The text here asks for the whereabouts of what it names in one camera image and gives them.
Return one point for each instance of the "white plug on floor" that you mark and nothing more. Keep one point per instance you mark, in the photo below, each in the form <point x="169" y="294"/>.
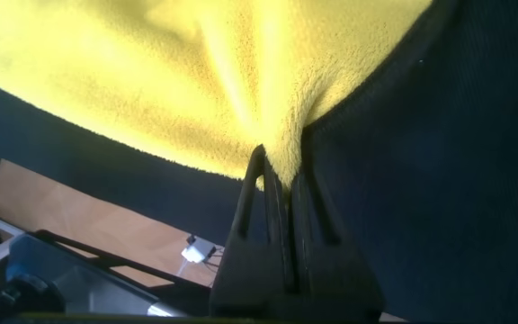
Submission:
<point x="198" y="250"/>

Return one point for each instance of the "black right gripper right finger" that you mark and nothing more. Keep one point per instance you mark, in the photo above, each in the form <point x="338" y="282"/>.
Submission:
<point x="335" y="283"/>

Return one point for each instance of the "yellow towel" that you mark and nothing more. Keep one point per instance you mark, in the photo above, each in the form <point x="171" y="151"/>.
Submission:
<point x="173" y="81"/>

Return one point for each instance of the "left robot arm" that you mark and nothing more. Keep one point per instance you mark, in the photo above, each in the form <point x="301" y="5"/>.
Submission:
<point x="83" y="283"/>

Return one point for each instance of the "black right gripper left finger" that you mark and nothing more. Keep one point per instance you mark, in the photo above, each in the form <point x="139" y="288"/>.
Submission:
<point x="250" y="279"/>

